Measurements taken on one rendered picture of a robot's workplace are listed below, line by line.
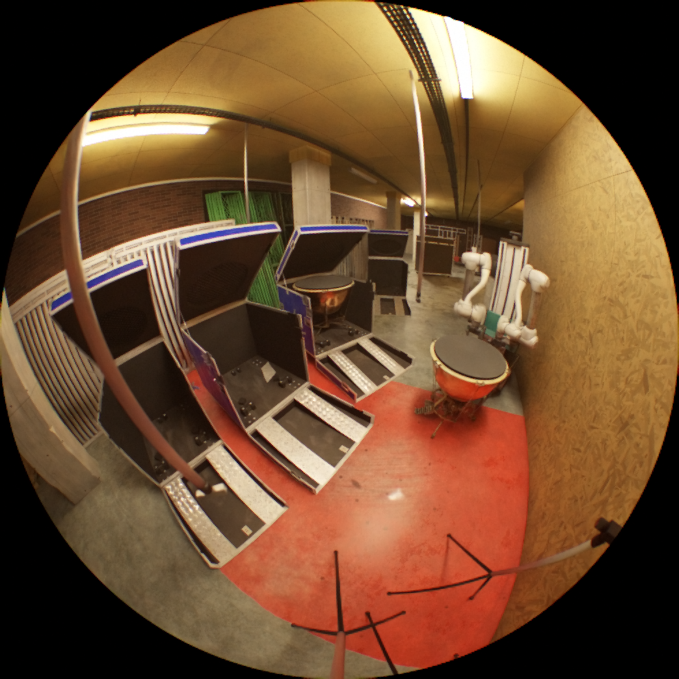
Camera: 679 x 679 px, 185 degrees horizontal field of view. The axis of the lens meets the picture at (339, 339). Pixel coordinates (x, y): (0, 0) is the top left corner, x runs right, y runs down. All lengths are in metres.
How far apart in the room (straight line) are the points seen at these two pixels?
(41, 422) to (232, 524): 2.08
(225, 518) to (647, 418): 2.64
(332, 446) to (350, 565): 1.04
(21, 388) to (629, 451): 4.05
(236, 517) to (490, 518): 1.93
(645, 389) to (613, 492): 0.53
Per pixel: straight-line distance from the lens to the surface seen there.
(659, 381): 1.47
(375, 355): 2.84
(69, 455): 2.90
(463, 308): 2.23
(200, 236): 1.58
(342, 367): 2.58
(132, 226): 4.40
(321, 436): 2.00
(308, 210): 3.60
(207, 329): 2.51
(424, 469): 1.93
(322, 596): 1.69
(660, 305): 1.56
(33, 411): 2.73
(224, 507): 1.91
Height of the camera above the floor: 1.66
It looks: 29 degrees down
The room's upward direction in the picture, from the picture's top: 2 degrees counter-clockwise
